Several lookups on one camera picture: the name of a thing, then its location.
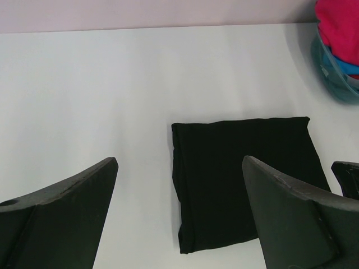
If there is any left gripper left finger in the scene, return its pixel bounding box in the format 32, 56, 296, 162
1, 157, 118, 268

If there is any blue t shirt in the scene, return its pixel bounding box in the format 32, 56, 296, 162
323, 53, 358, 77

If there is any black t shirt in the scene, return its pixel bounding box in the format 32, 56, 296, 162
172, 117, 330, 254

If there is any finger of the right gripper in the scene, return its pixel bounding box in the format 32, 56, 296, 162
331, 161, 359, 200

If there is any teal plastic basket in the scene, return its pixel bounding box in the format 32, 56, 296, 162
310, 31, 358, 105

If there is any pink t shirt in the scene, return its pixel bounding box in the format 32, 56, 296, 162
315, 0, 358, 66

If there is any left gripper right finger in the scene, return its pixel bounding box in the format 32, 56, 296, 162
242, 156, 358, 268

